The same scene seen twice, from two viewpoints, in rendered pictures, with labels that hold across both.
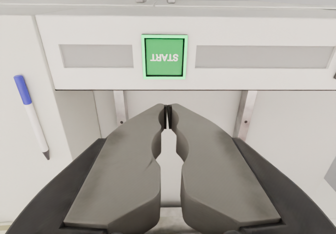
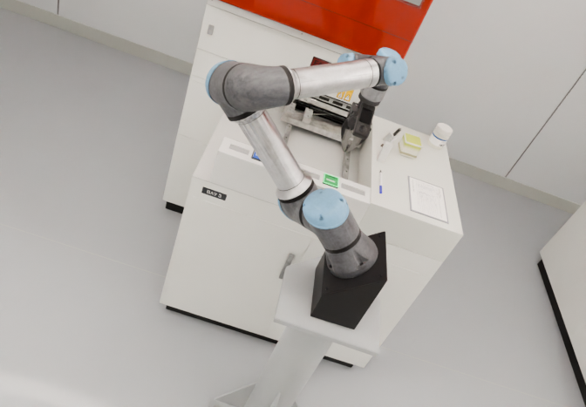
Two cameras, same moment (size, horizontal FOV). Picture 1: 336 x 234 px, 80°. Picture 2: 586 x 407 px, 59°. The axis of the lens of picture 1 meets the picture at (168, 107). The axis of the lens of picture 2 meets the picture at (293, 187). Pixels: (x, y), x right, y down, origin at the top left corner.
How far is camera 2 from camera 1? 1.63 m
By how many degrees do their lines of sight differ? 25
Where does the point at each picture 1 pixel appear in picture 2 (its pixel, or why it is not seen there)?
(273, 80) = not seen: hidden behind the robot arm
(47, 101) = (373, 185)
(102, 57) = (351, 189)
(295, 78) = not seen: hidden behind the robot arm
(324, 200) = (201, 98)
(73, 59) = (361, 192)
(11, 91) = (384, 191)
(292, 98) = not seen: hidden behind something
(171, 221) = (327, 128)
